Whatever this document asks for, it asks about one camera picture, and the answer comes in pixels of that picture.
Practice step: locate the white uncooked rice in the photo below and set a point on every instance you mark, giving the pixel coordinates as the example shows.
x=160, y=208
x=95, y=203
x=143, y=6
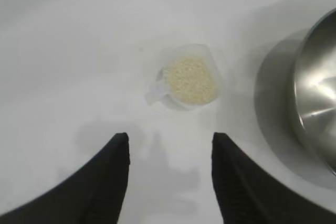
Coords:
x=191, y=79

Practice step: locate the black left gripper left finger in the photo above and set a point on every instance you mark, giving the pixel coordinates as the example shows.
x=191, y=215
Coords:
x=84, y=190

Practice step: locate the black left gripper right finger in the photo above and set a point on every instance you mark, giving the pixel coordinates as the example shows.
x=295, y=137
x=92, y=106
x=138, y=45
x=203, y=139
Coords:
x=244, y=190

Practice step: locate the clear plastic measuring cup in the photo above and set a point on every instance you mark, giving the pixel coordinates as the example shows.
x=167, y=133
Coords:
x=160, y=87

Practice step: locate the stainless steel mixing bowl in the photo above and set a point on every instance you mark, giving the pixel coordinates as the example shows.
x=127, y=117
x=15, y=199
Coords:
x=278, y=103

